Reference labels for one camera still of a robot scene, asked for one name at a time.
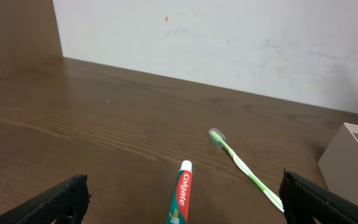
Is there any green white toothbrush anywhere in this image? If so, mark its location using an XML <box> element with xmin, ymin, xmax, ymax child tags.
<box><xmin>208</xmin><ymin>128</ymin><xmax>284</xmax><ymax>213</ymax></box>

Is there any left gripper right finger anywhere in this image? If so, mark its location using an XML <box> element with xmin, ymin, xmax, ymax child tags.
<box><xmin>279</xmin><ymin>170</ymin><xmax>358</xmax><ymax>224</ymax></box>

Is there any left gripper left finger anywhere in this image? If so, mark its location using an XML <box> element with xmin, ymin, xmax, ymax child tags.
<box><xmin>0</xmin><ymin>174</ymin><xmax>90</xmax><ymax>224</ymax></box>

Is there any red green toothpaste tube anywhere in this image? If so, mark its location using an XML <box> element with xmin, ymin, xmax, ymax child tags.
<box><xmin>165</xmin><ymin>160</ymin><xmax>193</xmax><ymax>224</ymax></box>

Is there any white cardboard box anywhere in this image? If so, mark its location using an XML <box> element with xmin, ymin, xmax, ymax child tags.
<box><xmin>318</xmin><ymin>123</ymin><xmax>358</xmax><ymax>205</ymax></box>

